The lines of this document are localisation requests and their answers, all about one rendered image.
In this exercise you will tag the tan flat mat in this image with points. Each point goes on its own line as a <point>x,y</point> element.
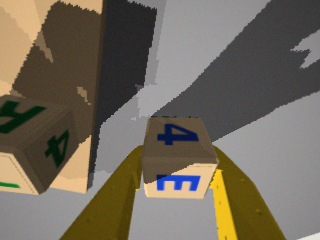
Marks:
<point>51,51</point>

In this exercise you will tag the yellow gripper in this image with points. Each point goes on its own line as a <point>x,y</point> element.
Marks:
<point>241,212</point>

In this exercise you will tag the tan letter block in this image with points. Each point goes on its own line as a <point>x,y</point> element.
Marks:
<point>37,139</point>
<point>178,158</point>

